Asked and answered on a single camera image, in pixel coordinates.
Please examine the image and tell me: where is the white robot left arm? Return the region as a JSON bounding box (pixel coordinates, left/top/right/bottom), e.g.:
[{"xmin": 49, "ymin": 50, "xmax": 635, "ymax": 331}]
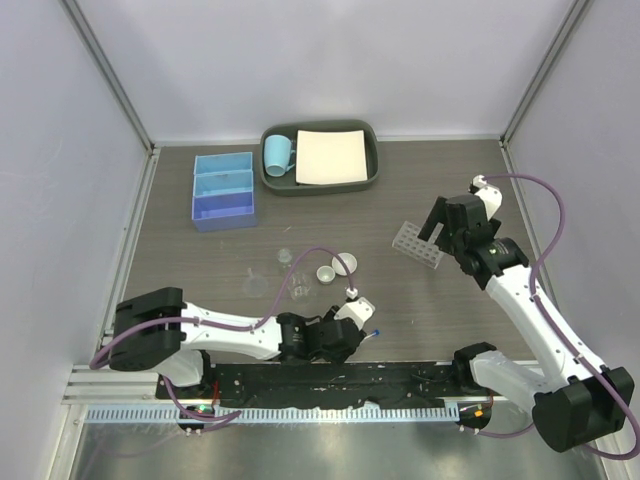
[{"xmin": 106, "ymin": 287, "xmax": 375, "ymax": 399}]

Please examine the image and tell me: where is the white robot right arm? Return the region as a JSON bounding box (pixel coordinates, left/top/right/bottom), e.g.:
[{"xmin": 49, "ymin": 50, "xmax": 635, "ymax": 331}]
[{"xmin": 418, "ymin": 193, "xmax": 635, "ymax": 452}]

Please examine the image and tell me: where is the clear acrylic test tube rack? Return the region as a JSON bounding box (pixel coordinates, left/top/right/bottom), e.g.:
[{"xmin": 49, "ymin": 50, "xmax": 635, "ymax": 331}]
[{"xmin": 392, "ymin": 221, "xmax": 444, "ymax": 269}]

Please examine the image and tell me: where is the clear glass beaker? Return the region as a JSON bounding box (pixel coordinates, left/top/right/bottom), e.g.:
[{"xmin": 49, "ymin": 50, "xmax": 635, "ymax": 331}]
[{"xmin": 288, "ymin": 273, "xmax": 312, "ymax": 302}]

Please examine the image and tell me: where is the small white porcelain crucible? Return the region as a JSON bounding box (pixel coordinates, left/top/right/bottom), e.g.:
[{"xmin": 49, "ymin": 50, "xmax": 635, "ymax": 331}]
[{"xmin": 316, "ymin": 265, "xmax": 336, "ymax": 285}]

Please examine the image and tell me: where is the clear glass funnel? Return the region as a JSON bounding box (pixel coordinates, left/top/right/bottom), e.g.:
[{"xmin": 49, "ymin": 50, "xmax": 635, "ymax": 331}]
[{"xmin": 242, "ymin": 268, "xmax": 269, "ymax": 298}]

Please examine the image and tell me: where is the clear glass jar with lid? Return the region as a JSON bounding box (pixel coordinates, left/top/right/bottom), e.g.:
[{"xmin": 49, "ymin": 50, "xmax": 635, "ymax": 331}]
[{"xmin": 276, "ymin": 248, "xmax": 294, "ymax": 275}]

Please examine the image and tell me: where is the large white porcelain dish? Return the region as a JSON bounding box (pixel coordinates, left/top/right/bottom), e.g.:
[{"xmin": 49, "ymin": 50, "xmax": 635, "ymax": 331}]
[{"xmin": 331, "ymin": 252, "xmax": 358, "ymax": 277}]

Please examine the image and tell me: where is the white square plate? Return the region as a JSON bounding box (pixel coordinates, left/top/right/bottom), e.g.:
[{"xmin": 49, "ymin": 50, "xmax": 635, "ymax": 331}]
[{"xmin": 295, "ymin": 130, "xmax": 368, "ymax": 185}]

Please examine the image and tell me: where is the dark green plastic tray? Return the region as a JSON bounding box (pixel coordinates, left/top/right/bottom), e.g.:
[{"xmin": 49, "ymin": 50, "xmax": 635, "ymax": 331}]
[{"xmin": 259, "ymin": 119, "xmax": 379, "ymax": 197}]

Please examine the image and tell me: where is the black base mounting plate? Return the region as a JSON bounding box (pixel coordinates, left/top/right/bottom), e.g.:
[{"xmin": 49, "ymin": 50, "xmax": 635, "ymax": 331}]
[{"xmin": 173, "ymin": 362, "xmax": 489, "ymax": 410}]

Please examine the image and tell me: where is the light blue mug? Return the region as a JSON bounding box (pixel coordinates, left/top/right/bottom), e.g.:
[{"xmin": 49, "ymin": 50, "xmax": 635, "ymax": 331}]
[{"xmin": 263, "ymin": 135, "xmax": 295, "ymax": 178}]

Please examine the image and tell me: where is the blue three-compartment organizer box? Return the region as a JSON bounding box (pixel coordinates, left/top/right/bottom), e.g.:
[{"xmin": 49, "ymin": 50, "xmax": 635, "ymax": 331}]
[{"xmin": 191, "ymin": 152, "xmax": 258, "ymax": 233}]

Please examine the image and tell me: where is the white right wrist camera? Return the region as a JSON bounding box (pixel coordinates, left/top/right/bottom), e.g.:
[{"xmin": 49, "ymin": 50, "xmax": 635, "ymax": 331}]
[{"xmin": 469, "ymin": 175, "xmax": 503, "ymax": 220}]

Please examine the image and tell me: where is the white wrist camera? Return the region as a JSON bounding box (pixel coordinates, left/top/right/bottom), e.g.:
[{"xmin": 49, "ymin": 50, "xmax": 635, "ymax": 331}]
[
  {"xmin": 334, "ymin": 297, "xmax": 376, "ymax": 331},
  {"xmin": 469, "ymin": 175, "xmax": 503, "ymax": 220}
]

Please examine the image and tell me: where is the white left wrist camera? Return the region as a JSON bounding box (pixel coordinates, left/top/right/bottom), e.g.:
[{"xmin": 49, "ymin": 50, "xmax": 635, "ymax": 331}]
[{"xmin": 334, "ymin": 297, "xmax": 376, "ymax": 331}]

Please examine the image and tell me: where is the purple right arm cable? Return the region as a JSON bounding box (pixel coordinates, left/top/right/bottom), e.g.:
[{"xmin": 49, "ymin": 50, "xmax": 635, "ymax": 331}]
[{"xmin": 479, "ymin": 173, "xmax": 640, "ymax": 460}]

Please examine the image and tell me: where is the white slotted cable duct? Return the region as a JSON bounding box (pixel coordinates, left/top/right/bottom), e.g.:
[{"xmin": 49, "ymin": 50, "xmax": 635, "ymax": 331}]
[{"xmin": 85, "ymin": 403, "xmax": 459, "ymax": 424}]

